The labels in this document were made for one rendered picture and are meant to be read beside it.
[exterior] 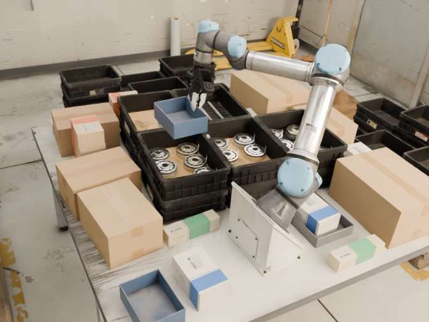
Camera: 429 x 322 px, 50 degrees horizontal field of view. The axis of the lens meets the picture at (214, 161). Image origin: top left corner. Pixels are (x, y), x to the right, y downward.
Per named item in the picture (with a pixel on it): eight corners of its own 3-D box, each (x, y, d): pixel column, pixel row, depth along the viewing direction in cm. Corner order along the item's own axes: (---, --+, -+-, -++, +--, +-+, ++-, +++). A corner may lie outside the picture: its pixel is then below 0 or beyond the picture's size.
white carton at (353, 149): (382, 176, 233) (387, 161, 228) (364, 181, 229) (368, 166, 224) (356, 156, 248) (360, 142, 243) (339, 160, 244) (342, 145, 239)
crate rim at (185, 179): (231, 173, 191) (232, 168, 189) (162, 187, 180) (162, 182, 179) (196, 128, 221) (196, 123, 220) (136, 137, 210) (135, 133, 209)
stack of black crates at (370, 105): (409, 157, 358) (423, 119, 339) (382, 165, 345) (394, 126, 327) (373, 133, 387) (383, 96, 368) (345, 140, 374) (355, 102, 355)
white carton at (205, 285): (228, 299, 162) (230, 281, 157) (198, 312, 156) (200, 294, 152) (200, 262, 176) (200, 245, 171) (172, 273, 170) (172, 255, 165)
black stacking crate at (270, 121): (343, 167, 218) (349, 147, 211) (290, 179, 207) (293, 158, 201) (299, 128, 247) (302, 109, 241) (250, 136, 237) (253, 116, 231)
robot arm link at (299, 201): (301, 209, 174) (325, 183, 174) (298, 206, 162) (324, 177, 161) (278, 188, 178) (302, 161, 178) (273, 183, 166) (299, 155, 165)
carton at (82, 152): (106, 157, 219) (105, 144, 214) (81, 162, 214) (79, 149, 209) (97, 141, 230) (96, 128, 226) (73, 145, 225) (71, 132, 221)
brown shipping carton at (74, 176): (121, 174, 221) (119, 145, 212) (142, 199, 206) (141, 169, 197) (59, 192, 206) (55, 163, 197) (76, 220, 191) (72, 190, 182)
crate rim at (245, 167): (293, 161, 201) (293, 156, 200) (231, 173, 191) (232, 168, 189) (252, 119, 232) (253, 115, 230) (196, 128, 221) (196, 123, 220)
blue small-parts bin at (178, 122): (207, 131, 186) (208, 115, 182) (173, 139, 179) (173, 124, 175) (186, 110, 200) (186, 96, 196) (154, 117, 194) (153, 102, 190)
